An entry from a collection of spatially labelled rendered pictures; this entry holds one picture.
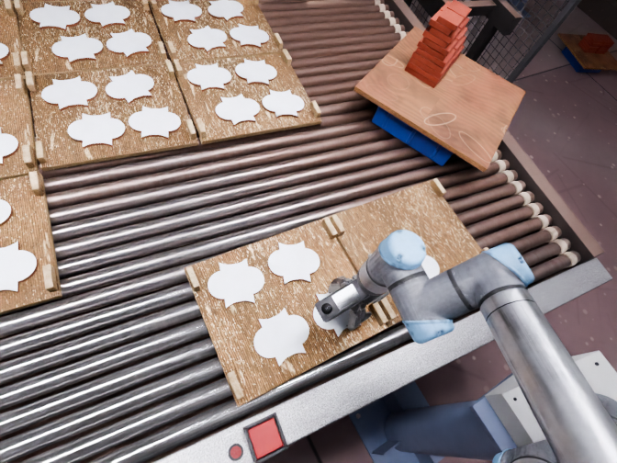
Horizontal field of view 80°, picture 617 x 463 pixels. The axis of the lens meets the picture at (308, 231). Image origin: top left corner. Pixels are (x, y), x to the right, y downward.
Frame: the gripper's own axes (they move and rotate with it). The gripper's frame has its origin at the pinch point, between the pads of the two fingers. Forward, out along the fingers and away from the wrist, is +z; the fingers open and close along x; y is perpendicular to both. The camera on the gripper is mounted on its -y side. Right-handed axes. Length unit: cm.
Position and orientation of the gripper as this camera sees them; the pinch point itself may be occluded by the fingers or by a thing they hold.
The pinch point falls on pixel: (338, 310)
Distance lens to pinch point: 95.7
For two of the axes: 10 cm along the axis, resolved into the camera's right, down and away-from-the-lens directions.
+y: 8.6, -3.0, 4.1
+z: -2.3, 4.8, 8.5
